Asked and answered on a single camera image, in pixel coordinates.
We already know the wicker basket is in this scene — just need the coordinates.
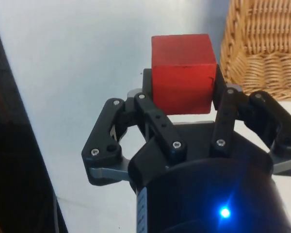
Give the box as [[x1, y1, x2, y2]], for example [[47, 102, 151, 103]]
[[219, 0, 291, 102]]

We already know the black cabinet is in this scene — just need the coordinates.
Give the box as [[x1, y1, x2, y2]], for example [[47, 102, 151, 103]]
[[0, 7, 69, 233]]

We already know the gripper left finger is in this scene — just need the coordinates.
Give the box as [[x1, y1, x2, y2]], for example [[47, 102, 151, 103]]
[[81, 68, 187, 186]]

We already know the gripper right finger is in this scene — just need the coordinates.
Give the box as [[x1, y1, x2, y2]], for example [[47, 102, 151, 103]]
[[210, 65, 291, 176]]

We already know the red cube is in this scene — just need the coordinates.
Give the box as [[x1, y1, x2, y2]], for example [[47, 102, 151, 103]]
[[151, 33, 218, 116]]

